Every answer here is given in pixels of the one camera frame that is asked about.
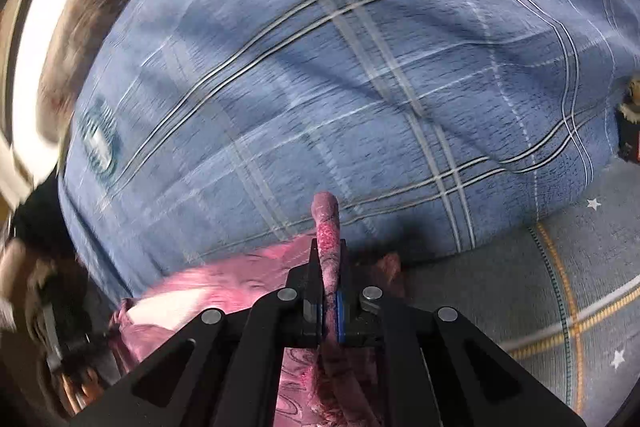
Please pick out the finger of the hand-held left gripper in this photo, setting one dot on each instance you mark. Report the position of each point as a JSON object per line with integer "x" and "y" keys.
{"x": 56, "y": 342}

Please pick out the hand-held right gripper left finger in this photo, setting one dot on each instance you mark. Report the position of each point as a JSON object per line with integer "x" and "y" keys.
{"x": 312, "y": 311}

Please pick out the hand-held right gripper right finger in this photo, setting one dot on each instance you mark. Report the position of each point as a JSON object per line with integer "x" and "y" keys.
{"x": 342, "y": 307}

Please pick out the maroon floral garment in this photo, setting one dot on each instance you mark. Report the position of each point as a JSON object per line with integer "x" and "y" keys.
{"x": 210, "y": 287}

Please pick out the brown fuzzy garment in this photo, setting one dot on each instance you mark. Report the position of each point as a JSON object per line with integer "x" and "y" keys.
{"x": 30, "y": 277}

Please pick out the black cloth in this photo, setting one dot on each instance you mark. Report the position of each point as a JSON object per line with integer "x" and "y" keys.
{"x": 37, "y": 217}

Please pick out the grey star print bed sheet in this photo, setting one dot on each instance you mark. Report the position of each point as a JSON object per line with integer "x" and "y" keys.
{"x": 500, "y": 297}

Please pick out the blue plaid quilt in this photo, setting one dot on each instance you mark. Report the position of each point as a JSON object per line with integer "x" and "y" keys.
{"x": 350, "y": 82}

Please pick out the dark red small box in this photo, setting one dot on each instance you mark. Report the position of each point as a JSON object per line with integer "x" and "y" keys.
{"x": 629, "y": 142}

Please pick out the beige wooden headboard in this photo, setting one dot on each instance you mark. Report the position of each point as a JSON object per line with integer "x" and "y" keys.
{"x": 95, "y": 7}

